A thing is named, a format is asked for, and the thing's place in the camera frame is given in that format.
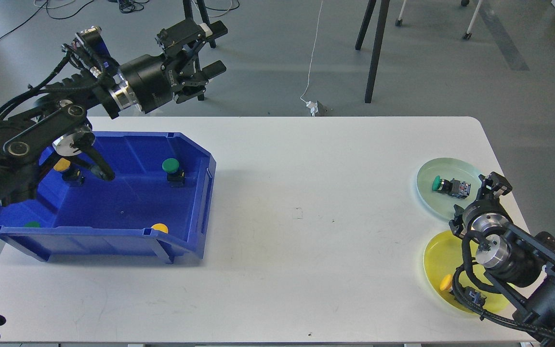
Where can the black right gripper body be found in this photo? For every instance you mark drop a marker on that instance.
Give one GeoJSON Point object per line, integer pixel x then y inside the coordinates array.
{"type": "Point", "coordinates": [492, 187]}

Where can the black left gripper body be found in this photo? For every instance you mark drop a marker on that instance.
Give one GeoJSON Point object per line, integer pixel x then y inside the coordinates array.
{"type": "Point", "coordinates": [149, 82]}

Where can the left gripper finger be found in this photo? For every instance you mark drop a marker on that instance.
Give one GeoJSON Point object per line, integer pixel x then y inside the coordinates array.
{"type": "Point", "coordinates": [211, 71]}
{"type": "Point", "coordinates": [209, 33]}

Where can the green push button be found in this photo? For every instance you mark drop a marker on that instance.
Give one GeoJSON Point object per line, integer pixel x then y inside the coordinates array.
{"type": "Point", "coordinates": [455, 188]}
{"type": "Point", "coordinates": [174, 171]}

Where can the yellow push button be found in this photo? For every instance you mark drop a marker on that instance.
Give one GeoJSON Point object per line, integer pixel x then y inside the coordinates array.
{"type": "Point", "coordinates": [160, 227]}
{"type": "Point", "coordinates": [466, 296]}
{"type": "Point", "coordinates": [70, 174]}

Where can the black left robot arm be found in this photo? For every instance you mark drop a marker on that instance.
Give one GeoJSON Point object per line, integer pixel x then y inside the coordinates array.
{"type": "Point", "coordinates": [49, 121]}

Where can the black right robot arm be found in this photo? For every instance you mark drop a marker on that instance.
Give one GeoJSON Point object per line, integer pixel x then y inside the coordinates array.
{"type": "Point", "coordinates": [507, 275]}

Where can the light green plate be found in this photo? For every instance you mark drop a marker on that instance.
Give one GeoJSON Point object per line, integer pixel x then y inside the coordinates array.
{"type": "Point", "coordinates": [439, 204]}

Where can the yellow plate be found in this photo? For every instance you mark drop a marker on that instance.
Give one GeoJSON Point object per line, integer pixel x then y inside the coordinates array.
{"type": "Point", "coordinates": [441, 257]}

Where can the yellow push button back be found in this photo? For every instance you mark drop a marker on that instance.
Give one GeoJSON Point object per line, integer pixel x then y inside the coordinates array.
{"type": "Point", "coordinates": [70, 174]}

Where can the yellow push button front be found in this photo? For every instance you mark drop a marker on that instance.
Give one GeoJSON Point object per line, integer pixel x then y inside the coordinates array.
{"type": "Point", "coordinates": [160, 227]}

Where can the green push button corner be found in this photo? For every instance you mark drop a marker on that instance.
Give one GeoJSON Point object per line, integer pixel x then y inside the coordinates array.
{"type": "Point", "coordinates": [32, 224]}

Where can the black stand legs left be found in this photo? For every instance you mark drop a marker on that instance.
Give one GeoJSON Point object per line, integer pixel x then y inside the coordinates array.
{"type": "Point", "coordinates": [188, 13]}

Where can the black stand legs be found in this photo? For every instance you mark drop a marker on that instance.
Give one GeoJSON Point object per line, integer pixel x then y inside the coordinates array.
{"type": "Point", "coordinates": [188, 13]}
{"type": "Point", "coordinates": [377, 44]}

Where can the blue plastic bin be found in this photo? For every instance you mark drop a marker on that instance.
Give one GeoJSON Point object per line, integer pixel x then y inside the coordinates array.
{"type": "Point", "coordinates": [115, 218]}

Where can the black stand legs right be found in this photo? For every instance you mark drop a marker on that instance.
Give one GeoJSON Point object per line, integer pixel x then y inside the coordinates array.
{"type": "Point", "coordinates": [377, 44]}

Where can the white chair leg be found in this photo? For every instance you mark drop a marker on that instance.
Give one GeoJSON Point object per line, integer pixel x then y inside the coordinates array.
{"type": "Point", "coordinates": [399, 19]}

